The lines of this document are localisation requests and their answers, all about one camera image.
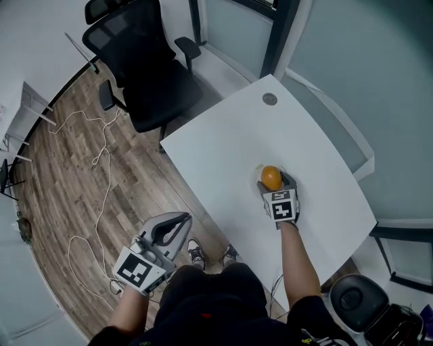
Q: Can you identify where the black round stool seat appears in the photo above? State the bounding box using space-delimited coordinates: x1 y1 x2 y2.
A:
329 273 390 335

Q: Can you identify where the person's black shirt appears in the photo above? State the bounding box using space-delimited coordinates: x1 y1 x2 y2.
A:
87 262 358 346

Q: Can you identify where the white side table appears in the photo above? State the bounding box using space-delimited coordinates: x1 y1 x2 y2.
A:
0 80 58 164

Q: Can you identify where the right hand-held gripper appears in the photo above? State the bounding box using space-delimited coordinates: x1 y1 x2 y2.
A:
256 172 302 231

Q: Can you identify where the person's right forearm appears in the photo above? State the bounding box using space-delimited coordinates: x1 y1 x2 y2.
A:
278 221 323 309

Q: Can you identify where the person's left forearm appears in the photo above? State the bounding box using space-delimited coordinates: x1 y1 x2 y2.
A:
107 286 152 340

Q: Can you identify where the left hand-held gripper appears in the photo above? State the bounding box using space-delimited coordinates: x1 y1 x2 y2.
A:
112 211 194 298

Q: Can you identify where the orange fruit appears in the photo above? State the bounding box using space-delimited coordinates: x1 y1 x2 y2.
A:
260 164 283 191

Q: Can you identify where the brown round floor object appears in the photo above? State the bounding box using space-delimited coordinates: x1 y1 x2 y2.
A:
16 216 34 243

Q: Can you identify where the dark window frame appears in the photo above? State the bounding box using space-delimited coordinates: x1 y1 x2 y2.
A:
188 0 302 81

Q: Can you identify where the person's shoe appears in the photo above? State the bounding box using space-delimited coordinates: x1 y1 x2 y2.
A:
186 237 208 272
221 243 240 268

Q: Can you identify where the black metal stand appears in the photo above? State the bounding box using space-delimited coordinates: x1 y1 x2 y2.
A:
0 157 27 203

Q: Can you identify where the thin grey rod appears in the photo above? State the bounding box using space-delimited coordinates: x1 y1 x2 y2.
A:
64 32 101 74

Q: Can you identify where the black office chair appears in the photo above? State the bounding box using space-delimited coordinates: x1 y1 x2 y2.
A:
81 0 206 135

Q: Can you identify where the white floor cable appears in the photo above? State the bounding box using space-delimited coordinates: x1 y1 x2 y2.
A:
48 107 124 307

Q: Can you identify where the person's right shoe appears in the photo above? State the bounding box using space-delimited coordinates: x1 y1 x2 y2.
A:
221 243 240 268

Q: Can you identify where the person's left shoe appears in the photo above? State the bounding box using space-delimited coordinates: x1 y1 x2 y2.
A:
186 237 208 272

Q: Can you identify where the black bag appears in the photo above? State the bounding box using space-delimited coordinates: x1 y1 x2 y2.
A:
364 303 426 346

